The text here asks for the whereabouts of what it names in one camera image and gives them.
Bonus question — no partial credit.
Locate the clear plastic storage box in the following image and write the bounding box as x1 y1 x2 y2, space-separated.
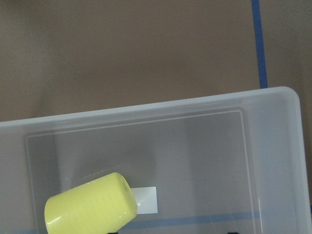
0 87 312 234

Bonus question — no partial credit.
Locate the white label sticker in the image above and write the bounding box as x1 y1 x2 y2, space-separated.
131 187 158 215

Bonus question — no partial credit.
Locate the yellow plastic cup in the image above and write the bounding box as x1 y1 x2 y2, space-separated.
44 172 137 234

